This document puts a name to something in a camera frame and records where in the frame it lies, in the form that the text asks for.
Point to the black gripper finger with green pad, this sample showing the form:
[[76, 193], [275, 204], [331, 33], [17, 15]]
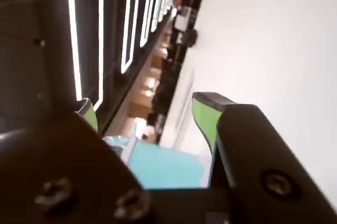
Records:
[[52, 171], [258, 161]]

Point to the teal round bin with lid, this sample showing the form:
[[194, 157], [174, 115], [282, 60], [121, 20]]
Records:
[[168, 166]]

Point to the black desk object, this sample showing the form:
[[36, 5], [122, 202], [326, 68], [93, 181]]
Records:
[[191, 38]]

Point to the white outlined ceiling light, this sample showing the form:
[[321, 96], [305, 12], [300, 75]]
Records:
[[123, 61], [142, 37], [71, 37]]

